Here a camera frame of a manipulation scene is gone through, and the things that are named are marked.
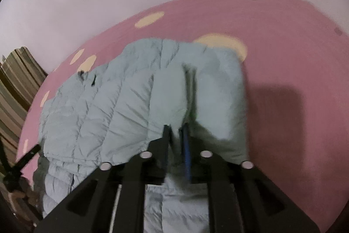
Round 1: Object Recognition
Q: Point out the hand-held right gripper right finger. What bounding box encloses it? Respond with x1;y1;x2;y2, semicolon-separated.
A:
178;124;321;233

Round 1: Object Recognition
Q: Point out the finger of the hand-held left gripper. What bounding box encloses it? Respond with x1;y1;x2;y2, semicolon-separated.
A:
16;145;42;166

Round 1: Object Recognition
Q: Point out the pink blanket with cream dots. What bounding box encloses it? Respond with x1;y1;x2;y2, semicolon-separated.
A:
16;0;349;233

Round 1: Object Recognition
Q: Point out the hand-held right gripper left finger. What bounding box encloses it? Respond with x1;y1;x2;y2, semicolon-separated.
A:
34;125;172;233

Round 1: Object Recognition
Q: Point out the light blue puffer jacket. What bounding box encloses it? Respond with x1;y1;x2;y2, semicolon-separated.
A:
38;38;249;233

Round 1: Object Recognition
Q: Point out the striped brown green cloth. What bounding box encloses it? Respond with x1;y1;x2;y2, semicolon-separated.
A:
0;46;48;171

